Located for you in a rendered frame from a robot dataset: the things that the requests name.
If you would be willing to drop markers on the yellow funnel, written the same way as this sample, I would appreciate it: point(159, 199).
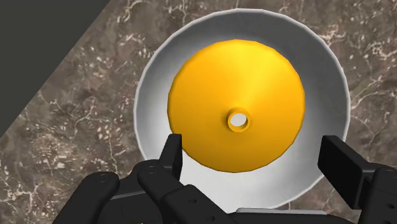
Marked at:
point(217, 93)

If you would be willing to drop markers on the white bowl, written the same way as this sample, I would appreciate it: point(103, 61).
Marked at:
point(322, 93)

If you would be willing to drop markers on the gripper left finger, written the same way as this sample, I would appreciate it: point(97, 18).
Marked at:
point(161, 183)

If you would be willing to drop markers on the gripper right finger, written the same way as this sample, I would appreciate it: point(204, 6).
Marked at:
point(356, 173)

